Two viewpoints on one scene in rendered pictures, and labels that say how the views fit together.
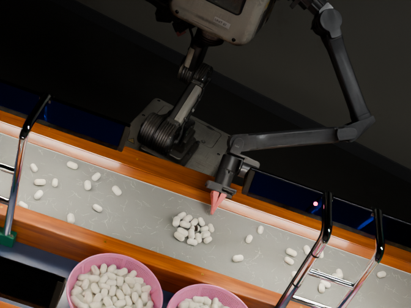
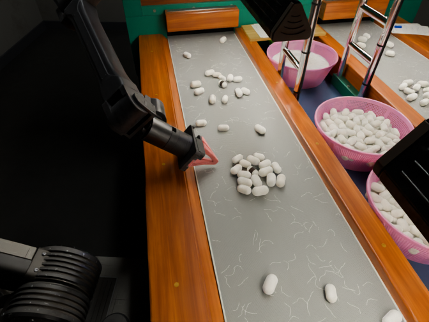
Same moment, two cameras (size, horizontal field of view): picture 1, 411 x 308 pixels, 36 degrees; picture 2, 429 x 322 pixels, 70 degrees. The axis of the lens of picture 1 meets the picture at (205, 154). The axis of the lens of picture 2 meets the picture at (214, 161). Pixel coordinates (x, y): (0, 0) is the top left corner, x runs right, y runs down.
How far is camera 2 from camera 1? 1.90 m
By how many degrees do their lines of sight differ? 68
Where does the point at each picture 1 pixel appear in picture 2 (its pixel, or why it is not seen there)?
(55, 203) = not seen: outside the picture
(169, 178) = (188, 221)
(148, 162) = (172, 264)
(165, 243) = (300, 192)
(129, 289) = (392, 202)
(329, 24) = not seen: outside the picture
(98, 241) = (392, 253)
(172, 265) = (335, 168)
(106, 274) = (409, 228)
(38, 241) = not seen: outside the picture
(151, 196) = (233, 236)
